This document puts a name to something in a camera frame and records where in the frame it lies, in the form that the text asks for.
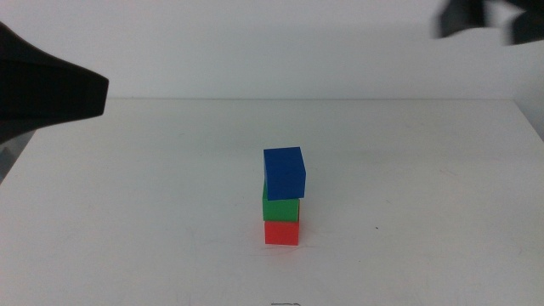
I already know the blue cube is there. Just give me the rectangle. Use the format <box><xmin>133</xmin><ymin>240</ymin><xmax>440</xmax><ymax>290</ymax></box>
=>
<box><xmin>263</xmin><ymin>146</ymin><xmax>307</xmax><ymax>201</ymax></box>

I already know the red cube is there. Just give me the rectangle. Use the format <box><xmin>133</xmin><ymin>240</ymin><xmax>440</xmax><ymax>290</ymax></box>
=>
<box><xmin>263</xmin><ymin>219</ymin><xmax>300</xmax><ymax>247</ymax></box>

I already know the green cube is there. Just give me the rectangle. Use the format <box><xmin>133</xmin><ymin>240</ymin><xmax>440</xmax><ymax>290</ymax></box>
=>
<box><xmin>262</xmin><ymin>182</ymin><xmax>301</xmax><ymax>223</ymax></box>

